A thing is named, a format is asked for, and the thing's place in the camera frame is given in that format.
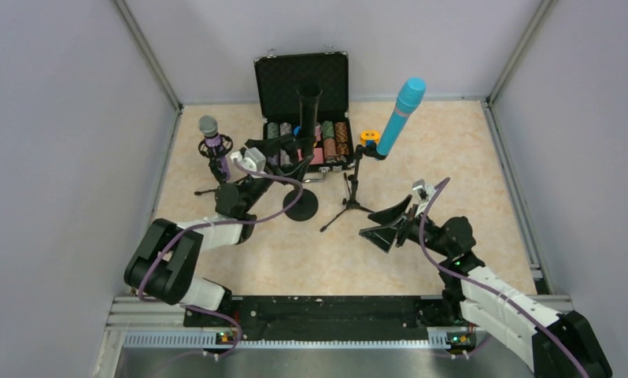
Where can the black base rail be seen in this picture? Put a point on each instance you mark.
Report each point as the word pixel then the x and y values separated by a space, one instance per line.
pixel 288 322

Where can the purple glitter microphone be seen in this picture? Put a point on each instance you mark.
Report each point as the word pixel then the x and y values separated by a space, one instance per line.
pixel 208 126

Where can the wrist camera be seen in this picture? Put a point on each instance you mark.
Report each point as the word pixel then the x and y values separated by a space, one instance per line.
pixel 250 160
pixel 423 193

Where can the black microphone orange tip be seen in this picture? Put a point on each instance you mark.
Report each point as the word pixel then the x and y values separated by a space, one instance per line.
pixel 309 92

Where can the blue microphone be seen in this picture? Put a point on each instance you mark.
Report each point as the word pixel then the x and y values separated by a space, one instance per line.
pixel 408 99

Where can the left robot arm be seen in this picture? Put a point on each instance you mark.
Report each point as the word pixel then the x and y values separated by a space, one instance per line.
pixel 162 267

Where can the black poker chip case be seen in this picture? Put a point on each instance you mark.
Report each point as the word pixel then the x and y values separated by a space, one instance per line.
pixel 296 87

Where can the yellow and blue toy block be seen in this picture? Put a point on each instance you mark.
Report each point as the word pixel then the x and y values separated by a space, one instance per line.
pixel 369 137

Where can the black round base stand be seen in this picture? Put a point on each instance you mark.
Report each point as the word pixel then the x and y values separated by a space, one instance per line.
pixel 304 206

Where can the black tripod stand with clip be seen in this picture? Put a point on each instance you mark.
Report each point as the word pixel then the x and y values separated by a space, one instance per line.
pixel 352 183

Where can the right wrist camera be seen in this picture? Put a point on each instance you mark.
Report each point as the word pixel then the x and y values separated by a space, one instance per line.
pixel 423 193

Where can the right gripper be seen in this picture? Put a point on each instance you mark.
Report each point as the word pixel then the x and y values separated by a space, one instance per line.
pixel 404 224

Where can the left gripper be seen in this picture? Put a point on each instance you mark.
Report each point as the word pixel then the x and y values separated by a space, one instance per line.
pixel 271 156

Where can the black shock mount tripod stand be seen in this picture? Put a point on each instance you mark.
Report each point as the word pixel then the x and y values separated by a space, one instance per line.
pixel 215 149

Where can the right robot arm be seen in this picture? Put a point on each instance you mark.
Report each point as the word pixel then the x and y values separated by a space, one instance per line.
pixel 550 342

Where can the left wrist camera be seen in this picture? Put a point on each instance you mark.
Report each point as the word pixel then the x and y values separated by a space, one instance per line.
pixel 250 160

